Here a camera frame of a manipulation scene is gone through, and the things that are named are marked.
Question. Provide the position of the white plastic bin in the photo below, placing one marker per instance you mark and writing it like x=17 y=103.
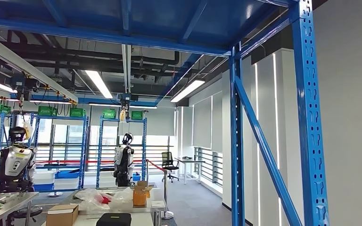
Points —
x=43 y=176
x=65 y=184

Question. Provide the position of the white workbench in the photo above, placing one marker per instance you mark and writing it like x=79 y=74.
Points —
x=143 y=218

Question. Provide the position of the black zip case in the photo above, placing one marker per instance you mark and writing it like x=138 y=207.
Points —
x=114 y=220

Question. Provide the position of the red barrier belt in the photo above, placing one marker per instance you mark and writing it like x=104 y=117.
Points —
x=154 y=165
x=68 y=162

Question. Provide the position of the white black humanoid robot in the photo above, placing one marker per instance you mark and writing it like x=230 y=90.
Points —
x=123 y=159

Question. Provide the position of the black office chair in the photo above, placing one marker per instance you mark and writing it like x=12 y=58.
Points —
x=168 y=159

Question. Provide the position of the grey overhead crane rail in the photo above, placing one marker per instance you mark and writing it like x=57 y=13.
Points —
x=21 y=67
x=126 y=68

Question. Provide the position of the brown cardboard box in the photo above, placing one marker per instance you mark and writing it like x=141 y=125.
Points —
x=62 y=215

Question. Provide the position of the chrome stanchion post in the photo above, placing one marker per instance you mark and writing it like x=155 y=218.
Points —
x=55 y=194
x=166 y=193

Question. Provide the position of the metal table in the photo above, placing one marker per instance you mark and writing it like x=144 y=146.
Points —
x=6 y=206

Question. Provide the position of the grey workbench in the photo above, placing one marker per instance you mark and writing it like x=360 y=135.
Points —
x=157 y=204

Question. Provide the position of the white office desk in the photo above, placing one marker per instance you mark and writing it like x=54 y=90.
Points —
x=187 y=160

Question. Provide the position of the orange paper bag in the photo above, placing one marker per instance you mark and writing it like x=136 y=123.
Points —
x=140 y=195

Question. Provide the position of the black round stool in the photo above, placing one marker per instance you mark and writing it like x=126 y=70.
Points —
x=28 y=212

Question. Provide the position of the grey slatted window guard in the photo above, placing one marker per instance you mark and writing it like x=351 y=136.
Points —
x=209 y=165

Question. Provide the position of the blue plastic bin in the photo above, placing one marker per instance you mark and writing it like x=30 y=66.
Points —
x=67 y=174

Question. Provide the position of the clear plastic bag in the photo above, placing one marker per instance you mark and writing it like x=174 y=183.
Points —
x=99 y=198

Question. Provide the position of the black overhead hoist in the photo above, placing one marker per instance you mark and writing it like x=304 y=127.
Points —
x=21 y=84

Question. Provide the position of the silver black humanoid robot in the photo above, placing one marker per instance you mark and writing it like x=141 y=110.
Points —
x=14 y=165

